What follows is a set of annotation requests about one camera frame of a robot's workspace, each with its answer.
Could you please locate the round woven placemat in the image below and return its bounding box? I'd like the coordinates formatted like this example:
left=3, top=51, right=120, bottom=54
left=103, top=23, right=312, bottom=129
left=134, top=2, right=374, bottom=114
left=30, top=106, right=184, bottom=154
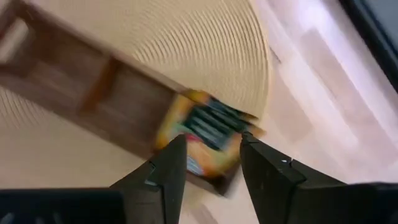
left=0, top=0, right=275, bottom=190

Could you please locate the black metal rig frame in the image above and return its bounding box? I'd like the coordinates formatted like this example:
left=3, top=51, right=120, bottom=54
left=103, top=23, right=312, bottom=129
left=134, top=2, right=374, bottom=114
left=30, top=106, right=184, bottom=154
left=338, top=0, right=398, bottom=93

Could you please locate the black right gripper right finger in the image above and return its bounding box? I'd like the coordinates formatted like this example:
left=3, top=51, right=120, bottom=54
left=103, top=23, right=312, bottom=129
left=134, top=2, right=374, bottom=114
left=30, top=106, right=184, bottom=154
left=241, top=132, right=346, bottom=224

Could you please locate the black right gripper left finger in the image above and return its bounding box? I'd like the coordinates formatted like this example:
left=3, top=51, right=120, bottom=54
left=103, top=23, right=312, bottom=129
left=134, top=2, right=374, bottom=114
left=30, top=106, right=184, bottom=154
left=110, top=134, right=188, bottom=224

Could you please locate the brown wooden tea box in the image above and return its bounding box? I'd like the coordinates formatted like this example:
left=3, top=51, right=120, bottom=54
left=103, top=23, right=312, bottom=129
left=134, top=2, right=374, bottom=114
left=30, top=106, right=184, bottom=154
left=0, top=0, right=242, bottom=197

